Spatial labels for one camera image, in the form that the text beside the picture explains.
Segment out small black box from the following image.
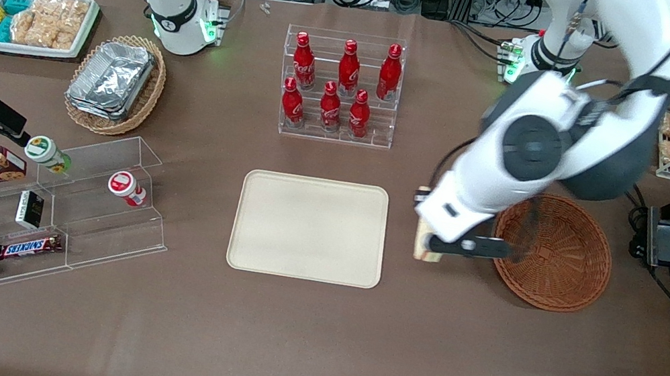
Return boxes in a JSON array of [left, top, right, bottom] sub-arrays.
[[13, 188, 47, 232]]

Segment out oval tan wicker basket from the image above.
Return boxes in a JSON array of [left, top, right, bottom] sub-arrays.
[[58, 25, 174, 144]]

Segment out aluminium foil container stack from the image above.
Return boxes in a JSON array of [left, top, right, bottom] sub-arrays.
[[64, 36, 158, 127]]

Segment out clear acrylic bottle rack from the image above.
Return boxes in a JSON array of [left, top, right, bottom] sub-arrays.
[[269, 21, 410, 153]]

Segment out green lid snack cup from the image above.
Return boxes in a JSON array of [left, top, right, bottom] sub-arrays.
[[21, 133, 76, 177]]

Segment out red lid snack cup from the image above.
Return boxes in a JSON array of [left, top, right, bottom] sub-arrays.
[[104, 168, 151, 210]]

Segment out teal snack packet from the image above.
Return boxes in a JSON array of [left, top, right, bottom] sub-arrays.
[[0, 0, 34, 19], [0, 14, 17, 45]]

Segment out red cola bottle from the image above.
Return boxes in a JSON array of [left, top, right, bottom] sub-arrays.
[[333, 38, 366, 99], [374, 41, 407, 104], [277, 75, 312, 130], [287, 30, 324, 92], [344, 87, 375, 141], [315, 79, 348, 135]]

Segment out round brown wicker basket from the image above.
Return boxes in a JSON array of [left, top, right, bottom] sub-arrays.
[[483, 186, 622, 321]]

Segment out clear acrylic step display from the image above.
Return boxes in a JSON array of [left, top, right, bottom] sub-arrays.
[[0, 113, 186, 330]]

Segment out black power cable with plug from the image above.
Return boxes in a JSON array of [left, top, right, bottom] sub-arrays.
[[612, 185, 670, 303]]

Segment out dark left wrist camera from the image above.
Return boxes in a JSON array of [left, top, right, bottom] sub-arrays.
[[426, 227, 515, 266]]

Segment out beige plastic serving tray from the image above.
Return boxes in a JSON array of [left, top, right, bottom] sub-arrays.
[[226, 164, 396, 293]]

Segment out brown Snickers bar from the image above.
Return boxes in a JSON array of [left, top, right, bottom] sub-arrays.
[[0, 225, 66, 271]]

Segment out clear bag of rice crackers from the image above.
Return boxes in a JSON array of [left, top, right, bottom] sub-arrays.
[[26, 0, 92, 54], [8, 8, 56, 50]]

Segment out plastic triangle sandwich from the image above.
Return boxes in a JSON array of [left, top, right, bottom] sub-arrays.
[[411, 221, 446, 265]]

